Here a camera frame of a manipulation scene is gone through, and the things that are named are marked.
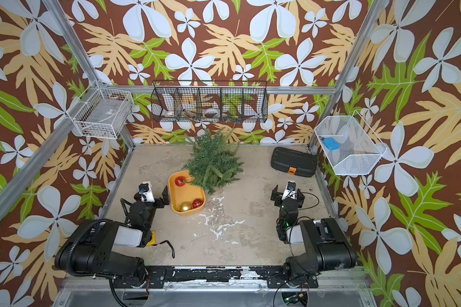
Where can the yellow tape measure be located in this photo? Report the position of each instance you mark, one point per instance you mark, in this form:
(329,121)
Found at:
(153,242)

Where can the gold ornament ball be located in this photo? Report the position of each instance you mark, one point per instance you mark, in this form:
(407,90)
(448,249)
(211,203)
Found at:
(185,206)

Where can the blue object in basket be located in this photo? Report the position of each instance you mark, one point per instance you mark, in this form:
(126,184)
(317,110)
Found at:
(331,144)

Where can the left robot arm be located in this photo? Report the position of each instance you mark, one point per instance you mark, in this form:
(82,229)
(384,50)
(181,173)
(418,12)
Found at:
(88,251)

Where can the red glitter ornament ball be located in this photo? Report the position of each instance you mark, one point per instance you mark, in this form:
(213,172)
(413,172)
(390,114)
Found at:
(197,203)

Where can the small green christmas tree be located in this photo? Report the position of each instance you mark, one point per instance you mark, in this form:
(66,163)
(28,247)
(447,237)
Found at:
(213,162)

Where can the tape roll in basket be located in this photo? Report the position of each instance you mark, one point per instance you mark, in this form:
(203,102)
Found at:
(211,113)

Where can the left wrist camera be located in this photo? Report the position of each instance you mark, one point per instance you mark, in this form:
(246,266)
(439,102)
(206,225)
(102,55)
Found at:
(145,192)

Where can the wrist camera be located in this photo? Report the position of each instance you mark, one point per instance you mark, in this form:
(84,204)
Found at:
(145,192)
(289,190)

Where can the red patterned ornament ball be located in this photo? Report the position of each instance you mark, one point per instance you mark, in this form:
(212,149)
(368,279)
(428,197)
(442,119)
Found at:
(180,181)

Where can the white wire basket right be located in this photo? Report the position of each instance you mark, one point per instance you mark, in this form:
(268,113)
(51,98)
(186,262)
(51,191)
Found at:
(360,146)

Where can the black tool case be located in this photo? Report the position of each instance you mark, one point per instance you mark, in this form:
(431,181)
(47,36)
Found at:
(293,162)

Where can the yellow plastic tray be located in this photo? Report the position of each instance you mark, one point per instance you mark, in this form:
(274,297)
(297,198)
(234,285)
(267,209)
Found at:
(187,193)

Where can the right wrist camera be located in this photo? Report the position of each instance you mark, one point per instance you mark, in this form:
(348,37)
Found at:
(289,190)

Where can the white wire basket left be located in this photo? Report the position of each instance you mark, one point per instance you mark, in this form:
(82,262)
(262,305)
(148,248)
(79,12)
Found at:
(101,111)

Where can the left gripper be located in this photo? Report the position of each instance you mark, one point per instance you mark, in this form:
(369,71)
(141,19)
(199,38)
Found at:
(157,201)

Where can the black wire wall basket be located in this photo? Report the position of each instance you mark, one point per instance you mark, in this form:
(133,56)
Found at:
(238,101)

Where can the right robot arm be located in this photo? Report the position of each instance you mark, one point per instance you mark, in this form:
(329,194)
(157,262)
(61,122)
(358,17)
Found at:
(326,247)

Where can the white wire basket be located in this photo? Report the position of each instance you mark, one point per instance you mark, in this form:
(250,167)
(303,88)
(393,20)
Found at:
(101,111)
(360,146)

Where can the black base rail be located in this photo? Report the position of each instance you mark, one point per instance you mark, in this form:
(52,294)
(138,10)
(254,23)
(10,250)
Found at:
(272,277)

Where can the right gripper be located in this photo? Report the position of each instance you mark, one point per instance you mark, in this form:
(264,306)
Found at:
(278,196)

